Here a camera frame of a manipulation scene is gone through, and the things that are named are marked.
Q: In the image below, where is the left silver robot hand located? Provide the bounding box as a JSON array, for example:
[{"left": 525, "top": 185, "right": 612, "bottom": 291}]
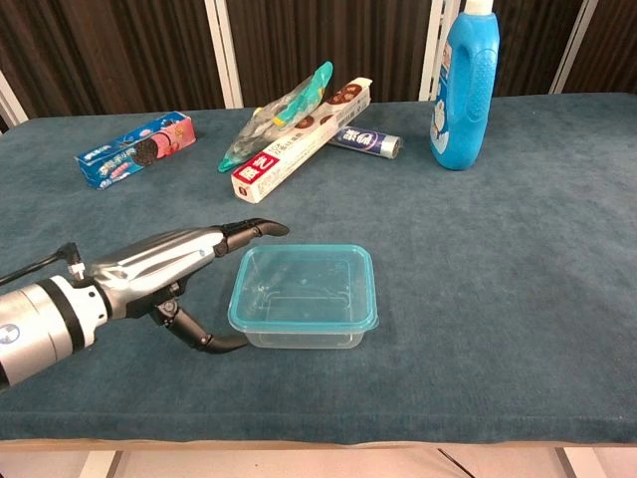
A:
[{"left": 88, "top": 217, "right": 291, "bottom": 356}]

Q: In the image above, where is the clear teal plastic container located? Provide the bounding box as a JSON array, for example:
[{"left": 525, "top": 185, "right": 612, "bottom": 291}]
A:
[{"left": 227, "top": 243, "right": 380, "bottom": 337}]

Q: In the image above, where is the clear plastic food container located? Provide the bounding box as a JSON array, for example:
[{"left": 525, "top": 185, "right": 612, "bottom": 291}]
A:
[{"left": 236, "top": 278, "right": 372, "bottom": 351}]

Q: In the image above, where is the blue oreo cookie box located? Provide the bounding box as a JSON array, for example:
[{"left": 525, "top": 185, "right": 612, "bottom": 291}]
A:
[{"left": 75, "top": 111, "right": 197, "bottom": 191}]

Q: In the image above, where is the white cling wrap box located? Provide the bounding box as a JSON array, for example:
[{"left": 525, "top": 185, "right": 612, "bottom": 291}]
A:
[{"left": 230, "top": 77, "right": 373, "bottom": 204}]

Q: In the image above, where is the clear teal plastic bag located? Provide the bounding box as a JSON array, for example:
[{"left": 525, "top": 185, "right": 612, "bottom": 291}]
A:
[{"left": 217, "top": 61, "right": 333, "bottom": 174}]

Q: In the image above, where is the blue silver toothpaste tube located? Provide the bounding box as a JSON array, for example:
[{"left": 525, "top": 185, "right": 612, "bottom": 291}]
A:
[{"left": 327, "top": 125, "right": 405, "bottom": 160}]

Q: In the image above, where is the teal table cloth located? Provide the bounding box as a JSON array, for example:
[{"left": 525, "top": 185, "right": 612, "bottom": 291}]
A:
[{"left": 0, "top": 92, "right": 637, "bottom": 444}]

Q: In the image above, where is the blue detergent bottle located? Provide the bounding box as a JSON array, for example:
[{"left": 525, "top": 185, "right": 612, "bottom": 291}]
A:
[{"left": 429, "top": 0, "right": 501, "bottom": 172}]

